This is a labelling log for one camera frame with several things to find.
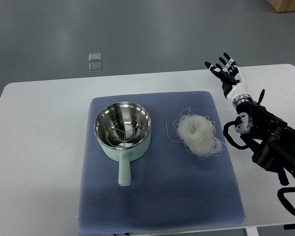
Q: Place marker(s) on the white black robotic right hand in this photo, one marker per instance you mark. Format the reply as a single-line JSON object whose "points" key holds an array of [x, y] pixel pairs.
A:
{"points": [[232, 77]]}

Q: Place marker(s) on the white vermicelli nest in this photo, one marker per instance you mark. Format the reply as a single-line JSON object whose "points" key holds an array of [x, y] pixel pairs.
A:
{"points": [[196, 133]]}

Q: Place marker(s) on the mint green steel pot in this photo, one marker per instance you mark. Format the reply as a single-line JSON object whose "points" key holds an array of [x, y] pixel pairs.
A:
{"points": [[123, 155]]}

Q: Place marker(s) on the wire steaming rack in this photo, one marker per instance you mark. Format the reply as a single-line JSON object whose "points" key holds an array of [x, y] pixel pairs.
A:
{"points": [[124, 133]]}

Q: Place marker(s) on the blue textured mat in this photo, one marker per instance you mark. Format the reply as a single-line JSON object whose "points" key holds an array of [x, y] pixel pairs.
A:
{"points": [[170, 188]]}

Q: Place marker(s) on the wooden box corner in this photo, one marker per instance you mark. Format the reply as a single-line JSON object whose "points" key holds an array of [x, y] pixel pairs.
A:
{"points": [[282, 6]]}

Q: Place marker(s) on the upper floor metal plate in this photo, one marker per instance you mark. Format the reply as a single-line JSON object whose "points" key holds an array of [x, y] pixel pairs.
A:
{"points": [[94, 57]]}

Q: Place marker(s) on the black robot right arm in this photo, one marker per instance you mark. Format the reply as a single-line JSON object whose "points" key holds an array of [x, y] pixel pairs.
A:
{"points": [[269, 137]]}

